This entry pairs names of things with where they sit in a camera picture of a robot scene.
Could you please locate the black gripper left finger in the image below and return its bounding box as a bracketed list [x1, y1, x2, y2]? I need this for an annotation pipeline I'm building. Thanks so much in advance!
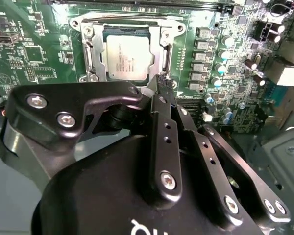
[0, 74, 184, 208]

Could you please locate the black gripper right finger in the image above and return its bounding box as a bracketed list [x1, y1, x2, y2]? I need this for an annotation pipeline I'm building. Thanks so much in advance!
[165, 75, 292, 228]

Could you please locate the metal locking lever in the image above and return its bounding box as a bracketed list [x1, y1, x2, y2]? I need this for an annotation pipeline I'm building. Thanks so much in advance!
[85, 13, 162, 25]

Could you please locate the metal socket cover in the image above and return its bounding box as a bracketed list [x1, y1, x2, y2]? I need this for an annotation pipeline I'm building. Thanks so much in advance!
[80, 22, 173, 84]

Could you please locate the silver cpu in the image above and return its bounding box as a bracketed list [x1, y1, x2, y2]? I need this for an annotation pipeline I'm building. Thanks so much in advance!
[101, 24, 153, 83]

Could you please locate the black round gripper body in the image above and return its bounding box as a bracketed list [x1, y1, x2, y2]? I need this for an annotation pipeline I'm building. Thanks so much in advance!
[31, 135, 268, 235]

